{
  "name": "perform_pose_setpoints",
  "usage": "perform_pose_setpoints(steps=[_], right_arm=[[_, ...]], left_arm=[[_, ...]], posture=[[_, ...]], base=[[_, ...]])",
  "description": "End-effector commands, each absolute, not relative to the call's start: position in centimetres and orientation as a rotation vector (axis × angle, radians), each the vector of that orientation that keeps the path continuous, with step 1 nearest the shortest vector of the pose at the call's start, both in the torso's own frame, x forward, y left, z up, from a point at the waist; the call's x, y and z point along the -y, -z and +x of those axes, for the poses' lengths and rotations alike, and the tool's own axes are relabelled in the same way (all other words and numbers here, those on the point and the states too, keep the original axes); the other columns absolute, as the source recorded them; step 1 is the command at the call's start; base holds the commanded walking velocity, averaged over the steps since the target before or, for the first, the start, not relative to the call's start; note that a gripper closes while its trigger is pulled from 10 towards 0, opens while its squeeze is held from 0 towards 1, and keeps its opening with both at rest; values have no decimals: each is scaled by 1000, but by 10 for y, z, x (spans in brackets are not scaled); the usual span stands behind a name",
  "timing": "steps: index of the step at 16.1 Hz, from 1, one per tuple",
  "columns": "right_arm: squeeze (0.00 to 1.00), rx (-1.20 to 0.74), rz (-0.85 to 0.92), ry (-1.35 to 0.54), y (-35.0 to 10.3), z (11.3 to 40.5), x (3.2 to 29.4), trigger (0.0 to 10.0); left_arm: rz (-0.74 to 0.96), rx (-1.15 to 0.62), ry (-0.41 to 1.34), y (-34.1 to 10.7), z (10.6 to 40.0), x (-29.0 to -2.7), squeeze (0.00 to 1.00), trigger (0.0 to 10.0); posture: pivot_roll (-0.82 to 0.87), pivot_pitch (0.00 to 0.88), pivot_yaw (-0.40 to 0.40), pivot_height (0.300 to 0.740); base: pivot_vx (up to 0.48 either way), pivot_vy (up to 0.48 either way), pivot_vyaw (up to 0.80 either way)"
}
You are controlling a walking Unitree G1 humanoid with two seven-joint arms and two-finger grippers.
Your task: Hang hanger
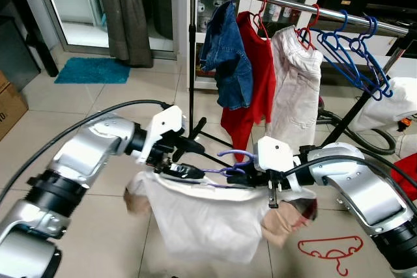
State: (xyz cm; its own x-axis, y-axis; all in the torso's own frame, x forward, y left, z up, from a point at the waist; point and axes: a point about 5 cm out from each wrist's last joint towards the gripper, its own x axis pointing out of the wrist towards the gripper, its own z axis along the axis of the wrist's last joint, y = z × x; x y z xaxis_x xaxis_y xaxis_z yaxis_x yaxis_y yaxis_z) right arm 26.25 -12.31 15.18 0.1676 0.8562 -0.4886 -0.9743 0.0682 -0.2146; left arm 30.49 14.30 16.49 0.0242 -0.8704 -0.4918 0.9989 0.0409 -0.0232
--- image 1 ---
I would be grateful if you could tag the teal floor mat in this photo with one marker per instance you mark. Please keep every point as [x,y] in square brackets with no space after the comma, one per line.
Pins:
[91,69]

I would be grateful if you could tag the grey curtain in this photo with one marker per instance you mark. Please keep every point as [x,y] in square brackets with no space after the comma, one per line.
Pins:
[124,11]

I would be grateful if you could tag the white zip jacket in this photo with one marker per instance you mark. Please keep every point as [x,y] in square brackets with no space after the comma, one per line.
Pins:
[391,99]

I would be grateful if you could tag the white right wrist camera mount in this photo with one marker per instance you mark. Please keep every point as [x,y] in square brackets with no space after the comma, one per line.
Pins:
[273,154]

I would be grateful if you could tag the blue denim garment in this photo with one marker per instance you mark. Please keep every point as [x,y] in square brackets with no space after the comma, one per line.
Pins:
[228,56]

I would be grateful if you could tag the red plastic hanger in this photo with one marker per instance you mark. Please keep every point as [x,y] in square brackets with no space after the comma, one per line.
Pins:
[306,245]
[315,16]
[263,3]

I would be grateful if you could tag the cream shirt brown sleeves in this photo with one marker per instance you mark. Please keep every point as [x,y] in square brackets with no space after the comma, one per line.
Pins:
[202,219]

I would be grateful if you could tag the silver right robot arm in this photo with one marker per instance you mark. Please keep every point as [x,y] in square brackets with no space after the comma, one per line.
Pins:
[365,193]

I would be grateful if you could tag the printed cardboard box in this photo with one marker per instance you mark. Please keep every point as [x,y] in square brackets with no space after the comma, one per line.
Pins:
[10,105]

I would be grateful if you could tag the red t-shirt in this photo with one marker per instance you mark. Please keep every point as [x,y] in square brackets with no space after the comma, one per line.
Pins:
[407,177]

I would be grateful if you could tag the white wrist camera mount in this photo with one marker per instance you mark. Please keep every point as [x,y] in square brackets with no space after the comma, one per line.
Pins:
[273,154]
[163,125]

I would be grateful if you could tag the beige trousers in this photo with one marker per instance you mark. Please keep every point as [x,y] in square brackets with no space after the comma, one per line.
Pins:
[293,96]

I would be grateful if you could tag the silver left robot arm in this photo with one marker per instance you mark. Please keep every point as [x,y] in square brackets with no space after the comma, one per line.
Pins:
[85,154]

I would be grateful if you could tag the white framed glass door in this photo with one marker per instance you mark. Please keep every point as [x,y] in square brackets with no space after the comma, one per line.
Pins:
[71,4]

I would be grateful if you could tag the black clothes rack silver rail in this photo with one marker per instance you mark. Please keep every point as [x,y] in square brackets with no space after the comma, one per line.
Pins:
[287,2]

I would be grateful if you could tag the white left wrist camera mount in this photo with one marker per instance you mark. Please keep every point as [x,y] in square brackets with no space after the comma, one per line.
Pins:
[163,125]

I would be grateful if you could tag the plain red top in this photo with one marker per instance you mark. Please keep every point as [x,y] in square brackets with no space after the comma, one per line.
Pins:
[254,76]

